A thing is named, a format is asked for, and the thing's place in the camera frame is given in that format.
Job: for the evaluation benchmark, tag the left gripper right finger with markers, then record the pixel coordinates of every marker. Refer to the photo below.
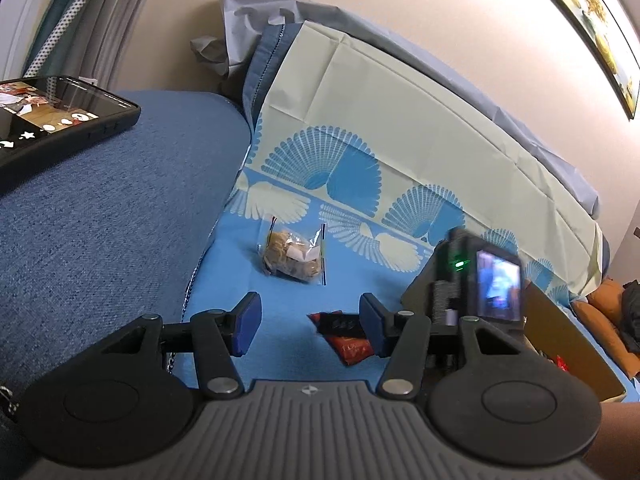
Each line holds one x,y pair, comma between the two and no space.
395,339

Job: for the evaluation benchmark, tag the framed wall picture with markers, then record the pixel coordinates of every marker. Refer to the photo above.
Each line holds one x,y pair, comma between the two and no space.
607,32

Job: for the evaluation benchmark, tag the cardboard box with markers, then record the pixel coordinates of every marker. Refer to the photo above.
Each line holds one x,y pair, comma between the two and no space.
550,330

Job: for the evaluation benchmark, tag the blue sofa armrest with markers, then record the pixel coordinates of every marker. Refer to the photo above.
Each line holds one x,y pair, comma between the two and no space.
114,232

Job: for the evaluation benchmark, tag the orange cushion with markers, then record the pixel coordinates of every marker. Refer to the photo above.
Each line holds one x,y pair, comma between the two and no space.
602,313

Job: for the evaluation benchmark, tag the blue fan-pattern cloth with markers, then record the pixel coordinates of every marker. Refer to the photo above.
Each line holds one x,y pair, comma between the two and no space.
376,241

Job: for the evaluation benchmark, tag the clear bag brown snacks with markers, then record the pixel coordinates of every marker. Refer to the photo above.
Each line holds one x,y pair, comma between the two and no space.
294,254

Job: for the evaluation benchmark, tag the black smartphone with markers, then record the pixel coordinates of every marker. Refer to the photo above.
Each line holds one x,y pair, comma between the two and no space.
44,120

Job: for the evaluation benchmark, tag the red square snack packet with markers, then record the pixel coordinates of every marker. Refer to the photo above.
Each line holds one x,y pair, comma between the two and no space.
345,335

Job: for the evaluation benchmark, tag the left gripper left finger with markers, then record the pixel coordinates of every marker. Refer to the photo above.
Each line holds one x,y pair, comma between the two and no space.
218,336

